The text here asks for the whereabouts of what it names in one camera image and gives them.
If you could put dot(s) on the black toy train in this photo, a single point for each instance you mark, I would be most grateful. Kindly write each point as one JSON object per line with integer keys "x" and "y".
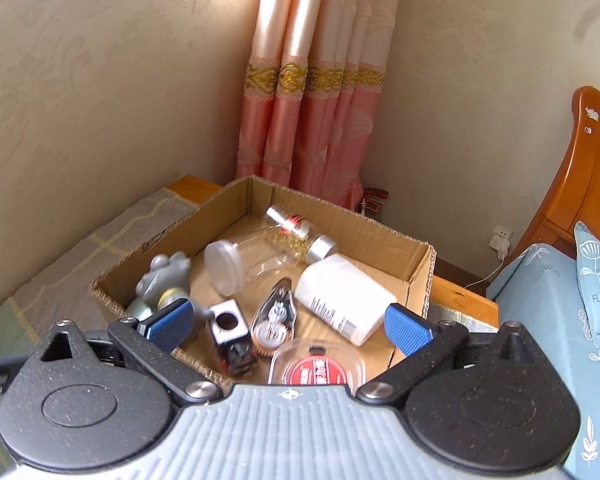
{"x": 230, "y": 330}

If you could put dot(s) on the clear plastic jar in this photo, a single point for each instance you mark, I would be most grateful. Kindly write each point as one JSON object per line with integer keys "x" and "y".
{"x": 230, "y": 265}

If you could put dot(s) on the wooden headboard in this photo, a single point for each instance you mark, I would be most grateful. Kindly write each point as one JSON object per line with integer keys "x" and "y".
{"x": 580, "y": 175}

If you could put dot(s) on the white wall socket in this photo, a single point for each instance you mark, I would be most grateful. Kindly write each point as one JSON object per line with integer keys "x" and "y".
{"x": 501, "y": 240}

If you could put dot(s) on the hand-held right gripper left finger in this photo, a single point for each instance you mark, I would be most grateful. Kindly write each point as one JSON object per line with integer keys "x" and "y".
{"x": 172, "y": 321}

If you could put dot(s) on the grey monster toy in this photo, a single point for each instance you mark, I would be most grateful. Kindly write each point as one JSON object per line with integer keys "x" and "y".
{"x": 162, "y": 277}

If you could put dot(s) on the cardboard box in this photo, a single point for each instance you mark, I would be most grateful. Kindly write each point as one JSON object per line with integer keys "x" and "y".
{"x": 380, "y": 247}

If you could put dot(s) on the pink curtain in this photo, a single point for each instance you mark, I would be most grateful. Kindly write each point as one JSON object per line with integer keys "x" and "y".
{"x": 320, "y": 85}

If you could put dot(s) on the white plastic bottle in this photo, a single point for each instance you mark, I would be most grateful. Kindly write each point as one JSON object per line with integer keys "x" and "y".
{"x": 345, "y": 292}

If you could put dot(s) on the blue patterned bed sheet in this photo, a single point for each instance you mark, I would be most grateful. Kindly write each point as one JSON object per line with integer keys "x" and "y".
{"x": 535, "y": 300}

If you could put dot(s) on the clear case with red label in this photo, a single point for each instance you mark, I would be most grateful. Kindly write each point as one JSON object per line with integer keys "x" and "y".
{"x": 315, "y": 365}

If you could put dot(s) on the red wooden object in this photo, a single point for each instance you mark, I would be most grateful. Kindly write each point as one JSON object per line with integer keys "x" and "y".
{"x": 375, "y": 195}

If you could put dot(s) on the correction tape dispenser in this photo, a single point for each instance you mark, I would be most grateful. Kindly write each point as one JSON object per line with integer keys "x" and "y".
{"x": 275, "y": 320}

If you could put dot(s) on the glass bottle with silver cap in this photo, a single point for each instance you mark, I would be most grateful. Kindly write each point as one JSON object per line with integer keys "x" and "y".
{"x": 305, "y": 237}

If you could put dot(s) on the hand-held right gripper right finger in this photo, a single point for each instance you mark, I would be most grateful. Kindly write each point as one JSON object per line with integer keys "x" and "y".
{"x": 405, "y": 327}

